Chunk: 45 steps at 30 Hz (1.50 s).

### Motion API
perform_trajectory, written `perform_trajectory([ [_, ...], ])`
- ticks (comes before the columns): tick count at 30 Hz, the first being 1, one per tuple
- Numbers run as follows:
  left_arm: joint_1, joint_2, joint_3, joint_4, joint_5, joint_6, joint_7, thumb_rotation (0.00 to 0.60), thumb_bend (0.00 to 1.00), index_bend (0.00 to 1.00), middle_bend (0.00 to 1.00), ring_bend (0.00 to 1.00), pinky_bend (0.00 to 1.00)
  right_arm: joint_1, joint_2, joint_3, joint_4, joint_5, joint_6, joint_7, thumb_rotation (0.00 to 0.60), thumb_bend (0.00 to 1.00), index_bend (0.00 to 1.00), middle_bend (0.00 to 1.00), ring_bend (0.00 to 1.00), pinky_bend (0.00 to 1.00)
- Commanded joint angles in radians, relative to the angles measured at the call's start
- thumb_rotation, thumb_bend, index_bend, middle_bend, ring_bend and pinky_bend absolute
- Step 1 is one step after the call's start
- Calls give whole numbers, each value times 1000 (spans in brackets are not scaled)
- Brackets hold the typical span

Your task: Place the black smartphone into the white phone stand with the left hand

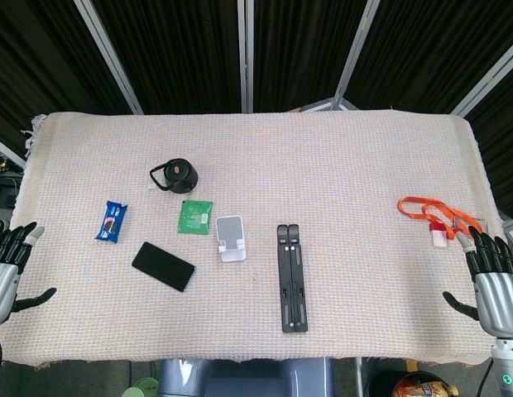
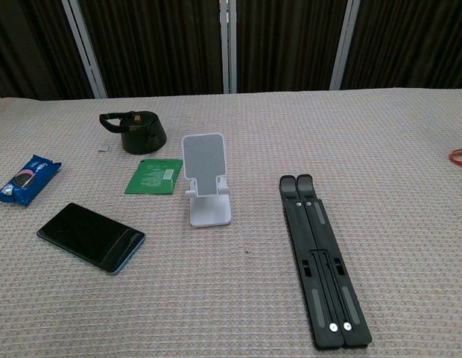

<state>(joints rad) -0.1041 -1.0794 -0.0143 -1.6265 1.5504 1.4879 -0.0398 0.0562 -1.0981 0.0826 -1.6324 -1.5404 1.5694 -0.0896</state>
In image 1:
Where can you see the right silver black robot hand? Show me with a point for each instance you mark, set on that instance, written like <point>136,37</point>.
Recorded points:
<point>498,297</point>

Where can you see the green foil packet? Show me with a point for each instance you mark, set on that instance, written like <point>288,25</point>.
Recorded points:
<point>194,217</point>

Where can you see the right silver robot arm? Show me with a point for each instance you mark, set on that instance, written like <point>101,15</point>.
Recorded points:
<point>506,364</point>

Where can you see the orange snack bag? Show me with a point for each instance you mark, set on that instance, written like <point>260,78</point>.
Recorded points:
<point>424,386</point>

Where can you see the grey partition frame post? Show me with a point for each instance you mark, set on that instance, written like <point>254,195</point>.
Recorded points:
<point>245,54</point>
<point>356,54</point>
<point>109,58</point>
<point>6,151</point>
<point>486,76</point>

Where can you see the white phone stand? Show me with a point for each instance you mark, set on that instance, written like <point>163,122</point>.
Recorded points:
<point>229,237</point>

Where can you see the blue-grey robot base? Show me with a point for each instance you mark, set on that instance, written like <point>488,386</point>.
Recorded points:
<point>248,378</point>

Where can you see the green plastic object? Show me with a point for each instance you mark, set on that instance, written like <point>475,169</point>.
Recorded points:
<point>142,388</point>

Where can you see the beige woven tablecloth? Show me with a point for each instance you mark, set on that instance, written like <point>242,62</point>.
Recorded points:
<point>322,165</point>

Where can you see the black folding laptop stand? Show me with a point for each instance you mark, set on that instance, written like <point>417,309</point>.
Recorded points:
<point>293,281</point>

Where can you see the clear badge holder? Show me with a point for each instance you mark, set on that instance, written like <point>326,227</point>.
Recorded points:
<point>480,221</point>

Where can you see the black electronic equipment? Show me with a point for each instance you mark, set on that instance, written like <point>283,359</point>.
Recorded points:
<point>4,186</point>

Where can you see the blue cookie packet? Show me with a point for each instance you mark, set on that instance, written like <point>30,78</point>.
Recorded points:
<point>111,221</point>

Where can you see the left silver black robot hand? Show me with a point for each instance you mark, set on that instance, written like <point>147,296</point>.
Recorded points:
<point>2,285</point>

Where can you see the black smartphone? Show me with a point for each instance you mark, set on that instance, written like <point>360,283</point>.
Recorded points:
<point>163,266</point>

